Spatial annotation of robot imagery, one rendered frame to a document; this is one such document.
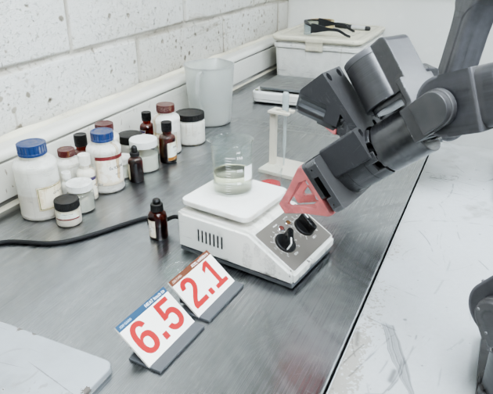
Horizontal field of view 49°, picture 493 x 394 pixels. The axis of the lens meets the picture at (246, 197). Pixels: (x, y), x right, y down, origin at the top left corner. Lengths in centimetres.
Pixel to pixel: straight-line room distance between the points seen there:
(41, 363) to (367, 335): 38
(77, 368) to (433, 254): 53
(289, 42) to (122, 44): 72
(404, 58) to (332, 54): 124
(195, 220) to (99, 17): 60
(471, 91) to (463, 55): 47
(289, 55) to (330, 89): 128
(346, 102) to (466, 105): 14
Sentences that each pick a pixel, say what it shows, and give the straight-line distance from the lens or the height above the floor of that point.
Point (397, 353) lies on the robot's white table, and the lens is 67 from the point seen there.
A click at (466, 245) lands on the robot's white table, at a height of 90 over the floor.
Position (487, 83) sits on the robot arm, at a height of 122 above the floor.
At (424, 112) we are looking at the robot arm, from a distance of 52.
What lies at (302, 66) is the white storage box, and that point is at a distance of 186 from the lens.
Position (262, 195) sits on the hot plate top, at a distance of 80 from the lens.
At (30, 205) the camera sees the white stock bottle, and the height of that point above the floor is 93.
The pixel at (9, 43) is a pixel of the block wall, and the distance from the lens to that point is 107.
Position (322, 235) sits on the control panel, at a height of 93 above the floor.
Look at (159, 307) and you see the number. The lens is 67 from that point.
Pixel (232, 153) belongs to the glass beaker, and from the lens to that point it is 77.
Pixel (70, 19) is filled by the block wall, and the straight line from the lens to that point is 118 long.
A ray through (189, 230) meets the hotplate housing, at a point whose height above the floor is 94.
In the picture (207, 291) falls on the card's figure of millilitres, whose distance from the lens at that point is 72.
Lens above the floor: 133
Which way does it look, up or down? 26 degrees down
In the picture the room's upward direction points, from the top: straight up
